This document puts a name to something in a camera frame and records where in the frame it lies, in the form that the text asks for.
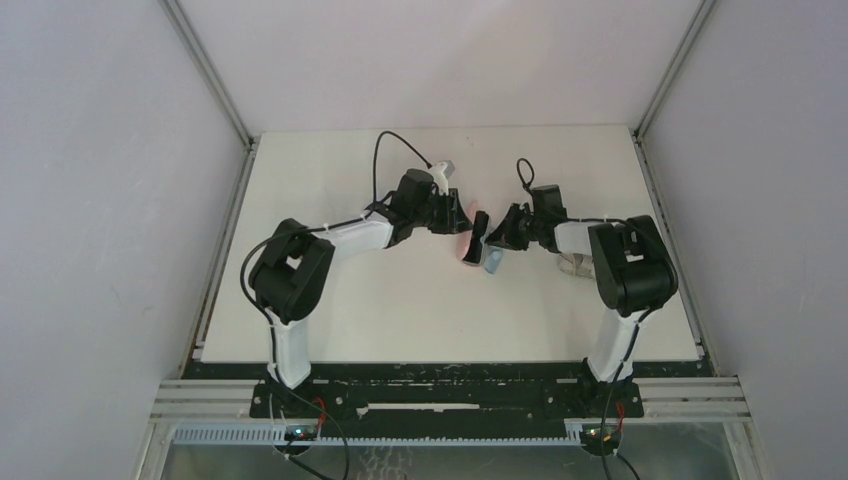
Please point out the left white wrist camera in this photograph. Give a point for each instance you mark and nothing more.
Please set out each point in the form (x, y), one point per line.
(441, 173)

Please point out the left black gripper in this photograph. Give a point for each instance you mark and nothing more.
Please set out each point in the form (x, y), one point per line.
(454, 215)

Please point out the aluminium frame rail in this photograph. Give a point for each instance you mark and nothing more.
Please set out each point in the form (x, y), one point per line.
(217, 411)

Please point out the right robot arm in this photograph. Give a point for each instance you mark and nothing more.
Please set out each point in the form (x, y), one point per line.
(633, 270)

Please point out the pink glasses case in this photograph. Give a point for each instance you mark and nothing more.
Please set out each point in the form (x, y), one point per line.
(464, 236)

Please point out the light blue cloth right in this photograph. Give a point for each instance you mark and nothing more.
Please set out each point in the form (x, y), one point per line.
(492, 260)

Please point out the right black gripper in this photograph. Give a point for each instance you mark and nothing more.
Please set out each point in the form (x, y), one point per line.
(508, 229)

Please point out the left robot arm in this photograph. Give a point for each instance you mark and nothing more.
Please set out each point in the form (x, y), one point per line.
(284, 276)

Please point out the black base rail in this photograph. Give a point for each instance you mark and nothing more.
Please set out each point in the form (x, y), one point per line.
(449, 401)

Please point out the patterned glasses case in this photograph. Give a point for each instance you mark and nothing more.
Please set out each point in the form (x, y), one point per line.
(577, 265)

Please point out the black sunglasses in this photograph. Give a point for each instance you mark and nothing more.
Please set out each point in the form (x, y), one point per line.
(474, 252)

